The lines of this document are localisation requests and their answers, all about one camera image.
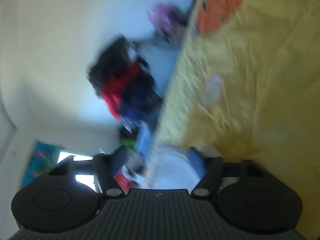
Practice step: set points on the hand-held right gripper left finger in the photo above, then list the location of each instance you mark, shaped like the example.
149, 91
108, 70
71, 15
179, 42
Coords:
118, 160

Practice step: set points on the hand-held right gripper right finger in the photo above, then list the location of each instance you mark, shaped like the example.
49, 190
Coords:
197, 162

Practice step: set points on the white knit sweater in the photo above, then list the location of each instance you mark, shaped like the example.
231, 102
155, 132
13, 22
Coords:
172, 172

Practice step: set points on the red plastic bag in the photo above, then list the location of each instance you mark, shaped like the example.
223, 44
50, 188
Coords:
122, 180

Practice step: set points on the green cloth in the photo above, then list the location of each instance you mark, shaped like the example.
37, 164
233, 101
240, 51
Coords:
127, 141

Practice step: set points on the light blue knit cloth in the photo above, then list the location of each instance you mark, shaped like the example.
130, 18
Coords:
145, 142

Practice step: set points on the window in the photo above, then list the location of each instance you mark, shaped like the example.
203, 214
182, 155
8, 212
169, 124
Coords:
82, 178

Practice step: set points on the navy jacket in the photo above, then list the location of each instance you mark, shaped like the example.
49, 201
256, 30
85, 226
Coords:
140, 97

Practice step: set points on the red puffer jacket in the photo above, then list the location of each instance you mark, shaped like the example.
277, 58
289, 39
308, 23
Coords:
120, 87

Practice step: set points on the teal printed curtain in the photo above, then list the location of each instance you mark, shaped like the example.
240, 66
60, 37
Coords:
40, 160

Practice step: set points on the black garment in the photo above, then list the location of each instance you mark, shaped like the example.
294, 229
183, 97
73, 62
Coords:
112, 57

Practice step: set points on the yellow carrot print bedsheet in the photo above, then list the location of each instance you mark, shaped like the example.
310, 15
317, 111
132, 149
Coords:
262, 67

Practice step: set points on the pink plastic bag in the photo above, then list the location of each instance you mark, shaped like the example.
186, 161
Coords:
162, 17

